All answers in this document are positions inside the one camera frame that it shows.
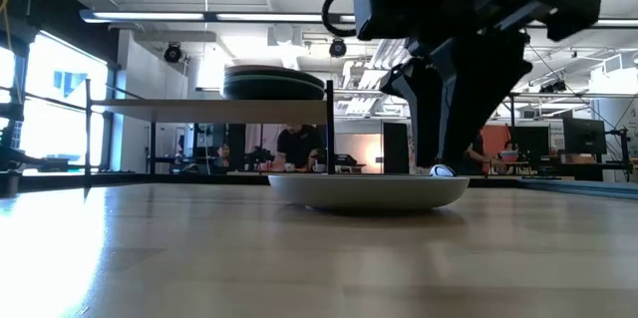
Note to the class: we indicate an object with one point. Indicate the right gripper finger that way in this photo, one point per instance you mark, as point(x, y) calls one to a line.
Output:
point(429, 133)
point(468, 113)

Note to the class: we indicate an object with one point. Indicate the light grey plate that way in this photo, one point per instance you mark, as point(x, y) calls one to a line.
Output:
point(369, 193)

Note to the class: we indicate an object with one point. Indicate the dark slate plate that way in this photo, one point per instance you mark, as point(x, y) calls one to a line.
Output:
point(274, 93)

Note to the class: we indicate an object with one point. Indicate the dark green plate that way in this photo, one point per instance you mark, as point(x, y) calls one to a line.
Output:
point(274, 80)

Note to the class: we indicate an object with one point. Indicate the pink plate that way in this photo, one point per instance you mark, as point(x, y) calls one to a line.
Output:
point(274, 68)

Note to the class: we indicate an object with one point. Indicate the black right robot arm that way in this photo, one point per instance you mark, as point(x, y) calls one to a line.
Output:
point(399, 4)

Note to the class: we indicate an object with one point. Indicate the black partition panel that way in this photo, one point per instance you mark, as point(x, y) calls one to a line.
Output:
point(395, 151)

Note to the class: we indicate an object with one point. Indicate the person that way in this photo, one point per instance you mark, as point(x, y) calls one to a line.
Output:
point(299, 146)
point(223, 154)
point(508, 147)
point(476, 156)

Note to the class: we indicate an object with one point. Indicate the pink bowl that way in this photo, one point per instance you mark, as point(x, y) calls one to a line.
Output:
point(509, 156)

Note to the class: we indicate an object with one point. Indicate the long ceiling light bar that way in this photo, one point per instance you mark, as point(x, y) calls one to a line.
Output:
point(149, 16)

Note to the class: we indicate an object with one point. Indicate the black computer monitor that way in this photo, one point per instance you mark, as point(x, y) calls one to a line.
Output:
point(584, 136)
point(532, 139)

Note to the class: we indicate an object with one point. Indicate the black spotlight pair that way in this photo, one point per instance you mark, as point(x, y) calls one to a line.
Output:
point(553, 87)

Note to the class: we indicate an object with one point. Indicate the black ceiling spotlight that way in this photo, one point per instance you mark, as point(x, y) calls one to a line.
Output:
point(172, 53)
point(338, 48)

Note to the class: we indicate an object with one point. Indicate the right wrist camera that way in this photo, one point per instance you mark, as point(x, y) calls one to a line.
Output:
point(405, 83)

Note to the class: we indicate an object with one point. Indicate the white shelf with black frame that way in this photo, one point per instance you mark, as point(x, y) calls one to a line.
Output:
point(199, 111)

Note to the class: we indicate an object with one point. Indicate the black aluminium table frame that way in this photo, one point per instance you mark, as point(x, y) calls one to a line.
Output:
point(149, 179)

